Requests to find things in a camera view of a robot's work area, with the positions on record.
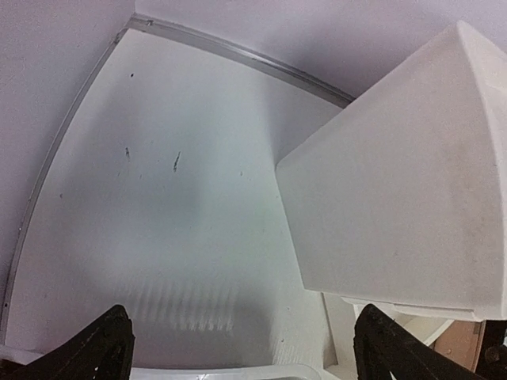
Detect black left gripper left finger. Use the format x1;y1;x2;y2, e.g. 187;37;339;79
1;305;135;379

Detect white drawer cabinet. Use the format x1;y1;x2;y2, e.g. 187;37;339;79
275;19;507;369

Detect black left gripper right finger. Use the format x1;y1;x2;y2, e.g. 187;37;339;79
353;304;479;380

